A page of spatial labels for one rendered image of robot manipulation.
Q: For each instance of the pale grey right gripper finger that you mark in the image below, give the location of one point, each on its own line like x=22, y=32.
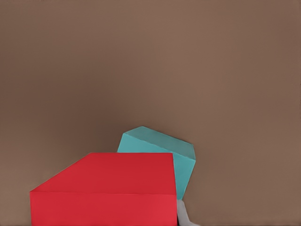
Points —
x=183, y=215

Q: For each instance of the red wooden cube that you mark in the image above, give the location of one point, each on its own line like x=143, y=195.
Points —
x=110, y=183

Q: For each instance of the blue wooden cube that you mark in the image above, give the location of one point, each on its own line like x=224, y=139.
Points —
x=162, y=147

